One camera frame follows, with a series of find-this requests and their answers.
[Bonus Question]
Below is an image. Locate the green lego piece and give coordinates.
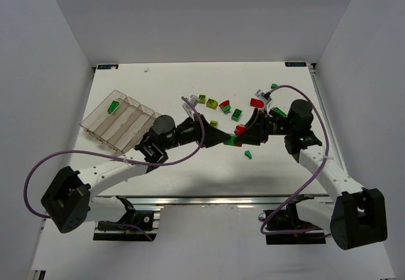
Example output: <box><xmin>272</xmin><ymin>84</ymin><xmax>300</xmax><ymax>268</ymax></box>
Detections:
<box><xmin>223</xmin><ymin>135</ymin><xmax>242</xmax><ymax>147</ymax></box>

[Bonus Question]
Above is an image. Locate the red rectangular lego brick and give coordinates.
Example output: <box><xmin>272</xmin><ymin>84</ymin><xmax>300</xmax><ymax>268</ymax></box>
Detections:
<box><xmin>250</xmin><ymin>98</ymin><xmax>264</xmax><ymax>109</ymax></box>

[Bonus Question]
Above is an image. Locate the long green lego brick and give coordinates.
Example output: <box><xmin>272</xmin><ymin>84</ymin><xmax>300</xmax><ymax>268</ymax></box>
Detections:
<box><xmin>107</xmin><ymin>100</ymin><xmax>120</xmax><ymax>114</ymax></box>

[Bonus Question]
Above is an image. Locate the red lego piece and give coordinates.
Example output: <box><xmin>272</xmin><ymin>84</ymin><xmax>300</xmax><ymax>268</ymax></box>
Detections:
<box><xmin>234</xmin><ymin>125</ymin><xmax>246</xmax><ymax>136</ymax></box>

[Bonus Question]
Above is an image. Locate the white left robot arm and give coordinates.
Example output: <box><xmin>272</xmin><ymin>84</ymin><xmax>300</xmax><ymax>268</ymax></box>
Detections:
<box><xmin>41</xmin><ymin>114</ymin><xmax>230</xmax><ymax>233</ymax></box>

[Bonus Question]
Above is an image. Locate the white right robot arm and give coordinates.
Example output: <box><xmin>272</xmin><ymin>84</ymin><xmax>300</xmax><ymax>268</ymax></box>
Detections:
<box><xmin>235</xmin><ymin>99</ymin><xmax>388</xmax><ymax>250</ymax></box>

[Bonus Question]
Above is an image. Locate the small green wedge lego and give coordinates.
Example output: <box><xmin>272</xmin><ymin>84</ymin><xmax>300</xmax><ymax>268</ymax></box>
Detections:
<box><xmin>244</xmin><ymin>150</ymin><xmax>252</xmax><ymax>159</ymax></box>

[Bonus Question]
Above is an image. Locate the green square lego brick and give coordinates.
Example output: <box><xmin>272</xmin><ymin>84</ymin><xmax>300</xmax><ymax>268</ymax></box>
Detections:
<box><xmin>231</xmin><ymin>109</ymin><xmax>242</xmax><ymax>121</ymax></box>

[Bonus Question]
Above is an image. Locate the purple plate green lego right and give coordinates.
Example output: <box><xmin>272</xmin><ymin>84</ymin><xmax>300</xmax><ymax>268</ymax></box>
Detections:
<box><xmin>268</xmin><ymin>107</ymin><xmax>287</xmax><ymax>118</ymax></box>

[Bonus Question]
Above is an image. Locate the lime lego brick middle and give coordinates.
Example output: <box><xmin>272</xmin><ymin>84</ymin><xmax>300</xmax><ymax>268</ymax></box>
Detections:
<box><xmin>206</xmin><ymin>99</ymin><xmax>218</xmax><ymax>109</ymax></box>

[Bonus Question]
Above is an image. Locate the red roof green lego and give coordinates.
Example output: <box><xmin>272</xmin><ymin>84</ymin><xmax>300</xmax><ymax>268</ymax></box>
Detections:
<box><xmin>219</xmin><ymin>100</ymin><xmax>231</xmax><ymax>114</ymax></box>

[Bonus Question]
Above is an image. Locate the lime lego brick far left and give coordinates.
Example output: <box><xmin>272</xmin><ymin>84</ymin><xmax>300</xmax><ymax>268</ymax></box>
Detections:
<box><xmin>199</xmin><ymin>95</ymin><xmax>206</xmax><ymax>104</ymax></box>

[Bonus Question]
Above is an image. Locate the clear compartment organizer tray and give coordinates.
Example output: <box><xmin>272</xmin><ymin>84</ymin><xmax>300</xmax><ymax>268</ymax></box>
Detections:
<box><xmin>80</xmin><ymin>90</ymin><xmax>160</xmax><ymax>155</ymax></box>

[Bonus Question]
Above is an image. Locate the blue label right corner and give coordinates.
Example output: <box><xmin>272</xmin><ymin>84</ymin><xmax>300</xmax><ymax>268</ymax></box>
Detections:
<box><xmin>284</xmin><ymin>61</ymin><xmax>307</xmax><ymax>67</ymax></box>

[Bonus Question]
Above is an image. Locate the blue label corner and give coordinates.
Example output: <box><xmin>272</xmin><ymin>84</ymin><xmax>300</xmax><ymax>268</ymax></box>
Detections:
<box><xmin>284</xmin><ymin>61</ymin><xmax>307</xmax><ymax>67</ymax></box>
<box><xmin>96</xmin><ymin>64</ymin><xmax>119</xmax><ymax>70</ymax></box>

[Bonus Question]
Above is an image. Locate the blue label left corner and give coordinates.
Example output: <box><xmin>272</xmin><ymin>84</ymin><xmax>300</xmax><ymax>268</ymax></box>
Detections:
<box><xmin>96</xmin><ymin>64</ymin><xmax>119</xmax><ymax>70</ymax></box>

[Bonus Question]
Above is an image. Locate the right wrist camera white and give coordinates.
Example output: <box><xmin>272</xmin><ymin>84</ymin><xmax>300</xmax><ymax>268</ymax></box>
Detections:
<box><xmin>254</xmin><ymin>89</ymin><xmax>272</xmax><ymax>113</ymax></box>

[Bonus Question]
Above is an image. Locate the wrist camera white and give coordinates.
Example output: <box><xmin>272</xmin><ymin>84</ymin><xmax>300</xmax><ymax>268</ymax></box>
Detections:
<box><xmin>182</xmin><ymin>95</ymin><xmax>199</xmax><ymax>119</ymax></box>
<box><xmin>254</xmin><ymin>89</ymin><xmax>272</xmax><ymax>113</ymax></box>

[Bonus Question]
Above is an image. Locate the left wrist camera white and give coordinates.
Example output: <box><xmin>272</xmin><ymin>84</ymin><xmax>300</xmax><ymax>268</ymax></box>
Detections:
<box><xmin>182</xmin><ymin>95</ymin><xmax>199</xmax><ymax>119</ymax></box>

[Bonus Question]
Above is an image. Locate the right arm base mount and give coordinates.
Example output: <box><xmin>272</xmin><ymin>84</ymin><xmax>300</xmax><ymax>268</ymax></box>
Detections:
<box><xmin>265</xmin><ymin>195</ymin><xmax>328</xmax><ymax>245</ymax></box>

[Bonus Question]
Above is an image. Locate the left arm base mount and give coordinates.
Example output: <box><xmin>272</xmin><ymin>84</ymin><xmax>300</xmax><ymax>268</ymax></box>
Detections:
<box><xmin>93</xmin><ymin>196</ymin><xmax>160</xmax><ymax>242</ymax></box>

